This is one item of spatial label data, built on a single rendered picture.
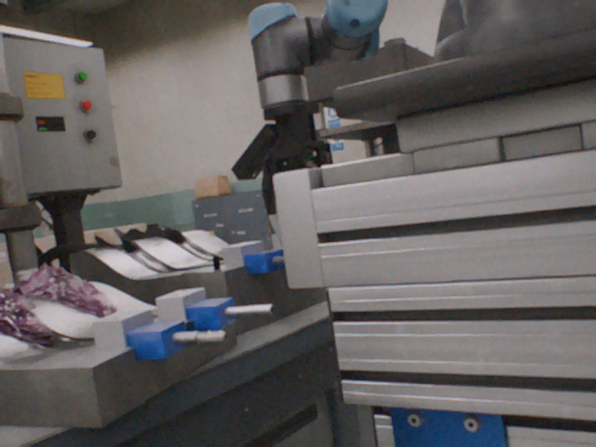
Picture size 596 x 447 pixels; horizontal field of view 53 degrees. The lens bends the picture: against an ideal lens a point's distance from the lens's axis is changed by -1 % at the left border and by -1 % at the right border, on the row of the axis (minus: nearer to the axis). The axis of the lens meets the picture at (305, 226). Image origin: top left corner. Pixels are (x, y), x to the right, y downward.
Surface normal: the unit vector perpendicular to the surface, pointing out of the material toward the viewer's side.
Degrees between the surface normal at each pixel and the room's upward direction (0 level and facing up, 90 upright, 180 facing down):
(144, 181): 90
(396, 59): 90
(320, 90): 90
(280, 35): 90
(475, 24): 72
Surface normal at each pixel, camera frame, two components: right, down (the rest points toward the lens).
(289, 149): -0.60, 0.13
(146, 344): -0.34, 0.10
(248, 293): 0.79, -0.08
